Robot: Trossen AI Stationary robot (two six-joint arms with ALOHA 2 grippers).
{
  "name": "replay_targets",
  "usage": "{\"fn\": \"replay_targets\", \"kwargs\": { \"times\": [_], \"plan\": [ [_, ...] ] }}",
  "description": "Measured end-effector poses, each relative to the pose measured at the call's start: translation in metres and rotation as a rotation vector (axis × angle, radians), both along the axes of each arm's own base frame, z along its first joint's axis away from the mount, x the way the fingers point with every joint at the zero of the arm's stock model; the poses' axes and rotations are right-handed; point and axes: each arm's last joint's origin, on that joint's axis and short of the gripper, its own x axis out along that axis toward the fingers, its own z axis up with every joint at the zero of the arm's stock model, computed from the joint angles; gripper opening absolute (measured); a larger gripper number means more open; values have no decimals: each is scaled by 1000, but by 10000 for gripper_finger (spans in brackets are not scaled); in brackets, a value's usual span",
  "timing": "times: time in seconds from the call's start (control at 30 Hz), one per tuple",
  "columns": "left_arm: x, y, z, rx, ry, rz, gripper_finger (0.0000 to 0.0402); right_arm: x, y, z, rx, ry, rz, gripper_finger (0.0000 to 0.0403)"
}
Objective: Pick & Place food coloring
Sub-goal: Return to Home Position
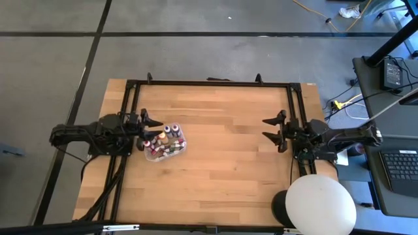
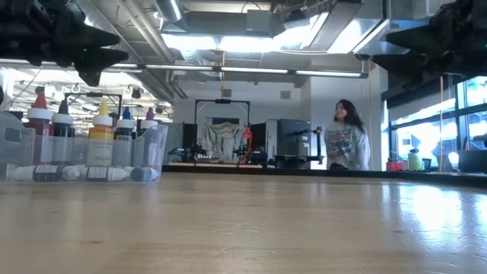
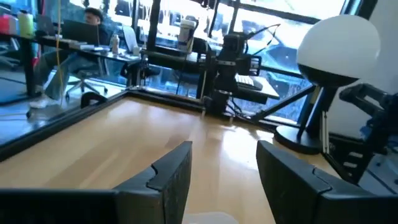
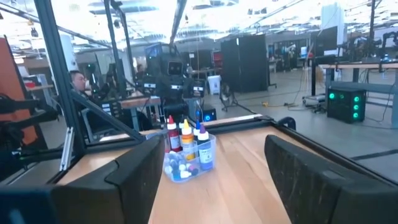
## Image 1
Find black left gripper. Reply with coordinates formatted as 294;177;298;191
135;108;164;151

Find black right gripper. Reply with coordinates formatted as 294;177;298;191
261;109;289;153

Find clear plastic bin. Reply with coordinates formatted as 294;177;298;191
142;123;188;163

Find white globe lamp black base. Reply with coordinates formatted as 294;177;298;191
271;174;357;235

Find grey side desk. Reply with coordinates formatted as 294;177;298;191
361;136;418;219
351;54;418;140

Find black power adapter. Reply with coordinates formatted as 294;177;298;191
380;57;404;91

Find person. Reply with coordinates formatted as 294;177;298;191
338;0;409;20

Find black diagonal pole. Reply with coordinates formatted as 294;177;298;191
364;12;418;68

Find thick black gripper cable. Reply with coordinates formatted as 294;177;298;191
288;153;295;187

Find black aluminium table frame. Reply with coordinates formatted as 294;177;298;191
73;73;316;235

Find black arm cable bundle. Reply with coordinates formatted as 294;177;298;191
78;153;131;226

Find white cable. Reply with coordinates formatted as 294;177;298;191
365;87;418;123

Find yellow extension cord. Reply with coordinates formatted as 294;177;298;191
292;0;373;33

